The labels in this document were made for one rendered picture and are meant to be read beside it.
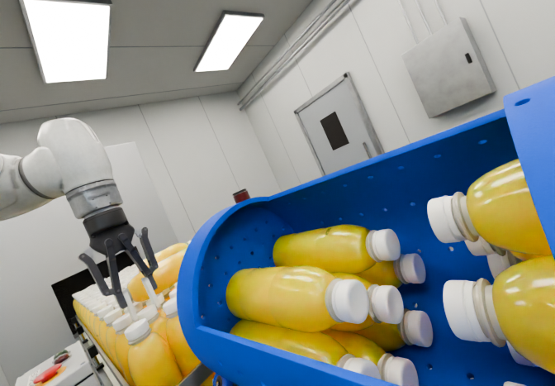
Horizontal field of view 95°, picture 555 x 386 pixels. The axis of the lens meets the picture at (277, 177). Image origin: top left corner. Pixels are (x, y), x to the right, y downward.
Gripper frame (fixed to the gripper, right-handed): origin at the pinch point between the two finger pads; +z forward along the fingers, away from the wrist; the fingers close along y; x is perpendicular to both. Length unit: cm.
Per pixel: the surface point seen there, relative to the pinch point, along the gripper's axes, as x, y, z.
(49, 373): -4.4, -15.9, 1.7
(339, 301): -48.5, 5.8, 1.0
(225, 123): 358, 327, -158
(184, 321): -26.8, -1.2, 0.7
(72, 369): -6.5, -13.4, 2.8
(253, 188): 358, 324, -11
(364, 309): -49.3, 7.8, 3.2
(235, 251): -25.0, 11.2, -3.1
